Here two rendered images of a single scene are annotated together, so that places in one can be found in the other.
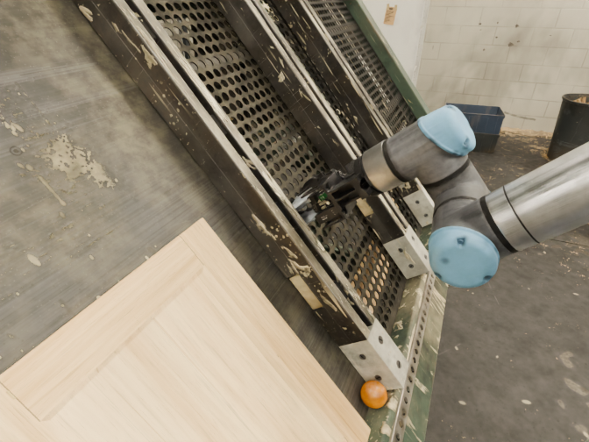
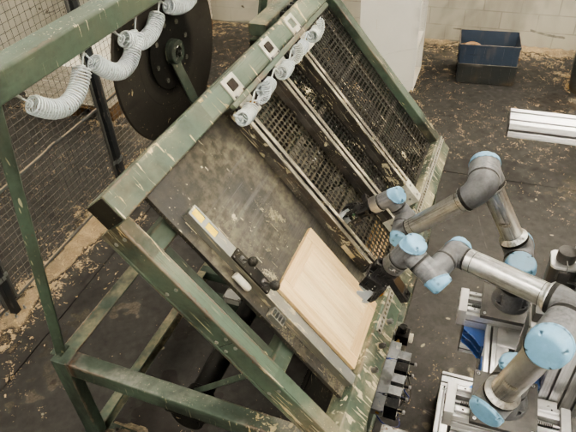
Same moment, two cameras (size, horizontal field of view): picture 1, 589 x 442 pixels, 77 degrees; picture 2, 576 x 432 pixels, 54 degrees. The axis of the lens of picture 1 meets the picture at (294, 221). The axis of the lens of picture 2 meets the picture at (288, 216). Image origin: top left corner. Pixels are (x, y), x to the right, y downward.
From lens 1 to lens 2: 1.89 m
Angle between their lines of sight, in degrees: 8
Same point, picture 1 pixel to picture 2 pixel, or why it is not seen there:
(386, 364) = not seen: hidden behind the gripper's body
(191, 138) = (302, 196)
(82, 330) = (293, 267)
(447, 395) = (438, 315)
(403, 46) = not seen: outside the picture
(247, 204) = (324, 219)
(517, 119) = (545, 38)
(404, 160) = (382, 204)
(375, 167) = (373, 206)
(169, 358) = (312, 274)
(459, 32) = not seen: outside the picture
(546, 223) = (417, 230)
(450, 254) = (394, 238)
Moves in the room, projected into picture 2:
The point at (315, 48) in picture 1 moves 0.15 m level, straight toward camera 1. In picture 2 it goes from (339, 108) to (340, 123)
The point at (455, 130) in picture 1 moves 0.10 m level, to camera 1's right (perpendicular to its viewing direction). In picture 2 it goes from (397, 197) to (422, 195)
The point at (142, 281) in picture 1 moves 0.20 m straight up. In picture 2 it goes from (302, 252) to (300, 215)
